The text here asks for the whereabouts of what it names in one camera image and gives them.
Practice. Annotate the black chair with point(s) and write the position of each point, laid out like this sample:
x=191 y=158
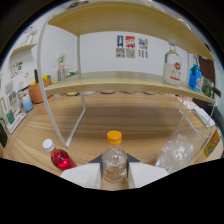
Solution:
x=216 y=116

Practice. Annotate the orange basket with fruit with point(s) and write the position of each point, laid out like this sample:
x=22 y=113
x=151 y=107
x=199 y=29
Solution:
x=36 y=91

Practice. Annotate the clear bottle orange cap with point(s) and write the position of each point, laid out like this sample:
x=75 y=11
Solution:
x=114 y=163

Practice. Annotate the clear glass with ice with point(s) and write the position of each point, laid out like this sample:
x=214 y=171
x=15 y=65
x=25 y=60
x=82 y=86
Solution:
x=180 y=150

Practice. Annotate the yellow drink can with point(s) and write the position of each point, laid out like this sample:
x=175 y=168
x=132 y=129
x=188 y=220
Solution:
x=212 y=143

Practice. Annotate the white bottle blue label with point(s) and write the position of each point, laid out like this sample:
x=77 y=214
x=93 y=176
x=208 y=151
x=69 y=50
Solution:
x=27 y=104

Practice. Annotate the blue liquid bottle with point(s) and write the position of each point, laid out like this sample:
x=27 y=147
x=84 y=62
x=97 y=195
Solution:
x=195 y=78

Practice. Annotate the clear vase with flowers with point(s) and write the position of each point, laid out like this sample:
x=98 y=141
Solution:
x=62 y=71

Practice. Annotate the small red liquid bottle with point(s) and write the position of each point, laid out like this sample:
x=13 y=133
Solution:
x=61 y=158

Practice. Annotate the white tray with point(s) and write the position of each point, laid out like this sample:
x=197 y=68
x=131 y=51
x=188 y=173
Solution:
x=16 y=123

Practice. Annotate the clear bottle green cap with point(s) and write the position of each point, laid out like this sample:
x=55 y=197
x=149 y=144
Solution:
x=207 y=88

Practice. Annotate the green potted plant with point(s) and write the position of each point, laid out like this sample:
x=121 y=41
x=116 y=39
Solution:
x=72 y=74

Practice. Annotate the black kettle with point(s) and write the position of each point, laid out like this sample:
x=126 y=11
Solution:
x=2 y=133

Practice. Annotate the red wall poster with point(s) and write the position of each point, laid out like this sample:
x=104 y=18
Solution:
x=130 y=46

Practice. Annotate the brown door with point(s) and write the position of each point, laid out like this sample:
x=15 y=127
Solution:
x=208 y=70

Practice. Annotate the blue wall poster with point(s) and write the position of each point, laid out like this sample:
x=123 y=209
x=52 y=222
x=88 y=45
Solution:
x=120 y=46

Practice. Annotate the clear bottle red label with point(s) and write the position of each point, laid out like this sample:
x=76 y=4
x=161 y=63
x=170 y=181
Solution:
x=172 y=71

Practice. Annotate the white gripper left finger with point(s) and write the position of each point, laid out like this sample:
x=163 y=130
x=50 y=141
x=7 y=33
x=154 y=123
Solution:
x=83 y=175

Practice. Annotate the white notebook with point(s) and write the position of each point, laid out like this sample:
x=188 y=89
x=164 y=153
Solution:
x=196 y=106

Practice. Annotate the wooden wall shelf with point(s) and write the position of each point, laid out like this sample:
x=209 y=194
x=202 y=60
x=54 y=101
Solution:
x=23 y=49

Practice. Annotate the multicolour wall poster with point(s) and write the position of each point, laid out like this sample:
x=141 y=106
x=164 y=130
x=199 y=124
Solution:
x=143 y=48

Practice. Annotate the two-tier wooden shelf rack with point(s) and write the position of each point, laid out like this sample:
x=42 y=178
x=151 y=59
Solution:
x=126 y=81

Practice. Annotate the green cup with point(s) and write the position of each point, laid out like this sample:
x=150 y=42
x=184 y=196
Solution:
x=10 y=117

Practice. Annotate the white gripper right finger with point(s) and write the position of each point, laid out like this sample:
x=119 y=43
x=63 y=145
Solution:
x=146 y=173

